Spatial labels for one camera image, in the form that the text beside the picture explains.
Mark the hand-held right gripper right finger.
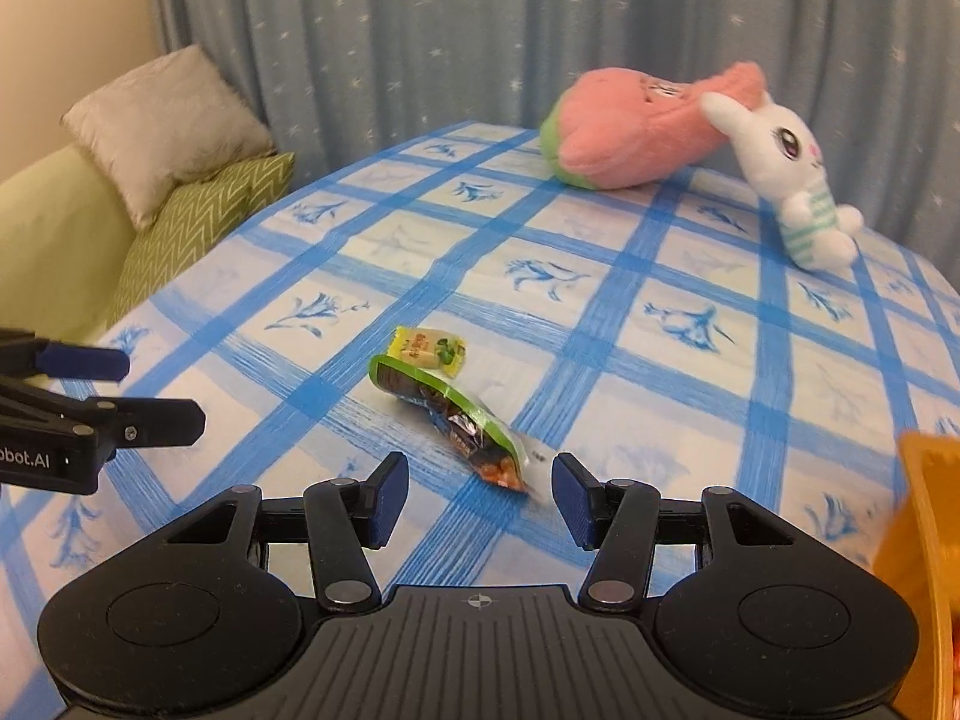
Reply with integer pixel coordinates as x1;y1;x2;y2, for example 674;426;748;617
552;453;822;614

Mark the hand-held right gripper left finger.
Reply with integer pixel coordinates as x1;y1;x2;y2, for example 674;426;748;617
142;452;410;614

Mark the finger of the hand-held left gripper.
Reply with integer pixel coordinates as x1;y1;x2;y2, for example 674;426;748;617
0;379;208;447
0;328;131;385

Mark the green nut snack packet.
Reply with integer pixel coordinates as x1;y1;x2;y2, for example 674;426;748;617
368;352;550;500

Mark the orange plastic tray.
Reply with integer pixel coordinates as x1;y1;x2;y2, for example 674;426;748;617
872;431;960;720

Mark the green sofa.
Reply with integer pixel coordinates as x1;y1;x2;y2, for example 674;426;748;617
0;142;137;350

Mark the yellow green snack packet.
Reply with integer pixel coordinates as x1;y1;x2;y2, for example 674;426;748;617
385;325;468;378

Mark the blue checked tablecloth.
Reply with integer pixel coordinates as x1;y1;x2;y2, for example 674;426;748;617
0;120;960;720

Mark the green zigzag pillow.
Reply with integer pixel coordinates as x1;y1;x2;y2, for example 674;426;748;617
105;152;296;329

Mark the beige pillow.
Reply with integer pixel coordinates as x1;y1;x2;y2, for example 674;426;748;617
61;44;273;233

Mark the pink plush toy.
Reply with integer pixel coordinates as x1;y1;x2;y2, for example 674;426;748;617
540;62;770;191

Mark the white bunny plush toy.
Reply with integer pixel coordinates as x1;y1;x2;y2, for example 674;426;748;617
700;92;866;272

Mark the grey-blue star curtain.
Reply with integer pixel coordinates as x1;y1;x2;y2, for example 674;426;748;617
146;0;960;271

